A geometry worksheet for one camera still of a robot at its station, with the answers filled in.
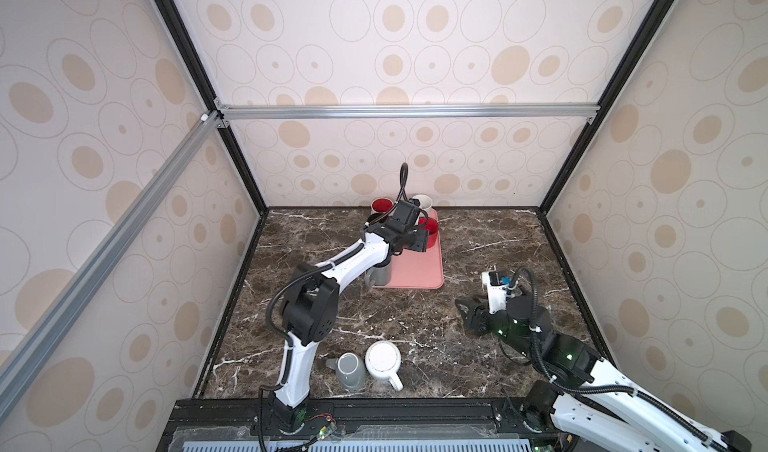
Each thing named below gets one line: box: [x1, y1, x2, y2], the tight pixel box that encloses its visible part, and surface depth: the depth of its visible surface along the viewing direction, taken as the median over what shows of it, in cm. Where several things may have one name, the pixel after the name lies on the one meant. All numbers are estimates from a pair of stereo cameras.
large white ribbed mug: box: [365, 340, 404, 391], surface depth 76 cm
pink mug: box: [412, 194, 433, 210], surface depth 112 cm
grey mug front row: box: [326, 352, 367, 392], surface depth 76 cm
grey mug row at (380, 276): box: [365, 258, 392, 286], surface depth 97 cm
